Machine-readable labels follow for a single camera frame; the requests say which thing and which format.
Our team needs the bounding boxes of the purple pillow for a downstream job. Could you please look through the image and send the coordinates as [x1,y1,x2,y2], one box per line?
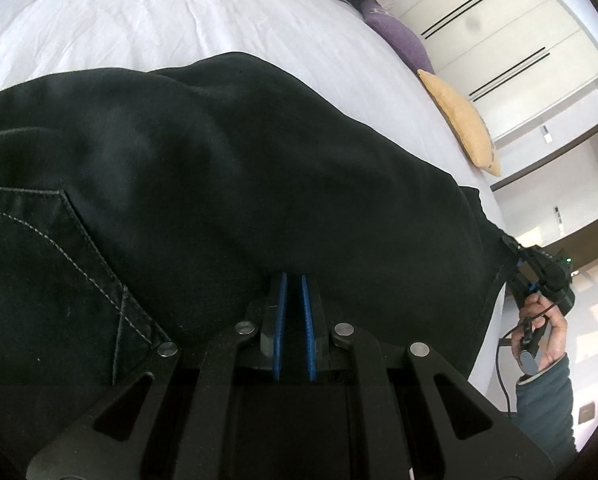
[361,0,434,74]

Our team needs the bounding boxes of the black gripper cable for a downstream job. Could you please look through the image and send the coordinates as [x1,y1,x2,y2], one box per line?
[495,309,555,414]

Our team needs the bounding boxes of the white wardrobe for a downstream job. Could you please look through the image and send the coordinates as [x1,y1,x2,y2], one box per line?
[393,0,598,140]

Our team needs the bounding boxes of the yellow pillow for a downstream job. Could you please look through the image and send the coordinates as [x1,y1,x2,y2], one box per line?
[417,70,500,177]

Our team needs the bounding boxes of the teal sleeve right forearm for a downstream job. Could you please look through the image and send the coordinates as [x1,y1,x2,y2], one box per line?
[515,353,578,474]

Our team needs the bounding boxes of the dark wooden door frame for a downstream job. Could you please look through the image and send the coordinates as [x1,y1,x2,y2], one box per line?
[492,124,598,270]

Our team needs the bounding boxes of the white bed sheet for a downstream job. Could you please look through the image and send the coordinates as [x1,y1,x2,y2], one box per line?
[0,0,500,389]

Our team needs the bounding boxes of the black denim pants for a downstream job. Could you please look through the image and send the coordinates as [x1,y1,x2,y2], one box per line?
[0,53,515,478]

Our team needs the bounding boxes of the person right hand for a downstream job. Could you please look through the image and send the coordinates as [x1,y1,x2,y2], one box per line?
[510,292,568,377]

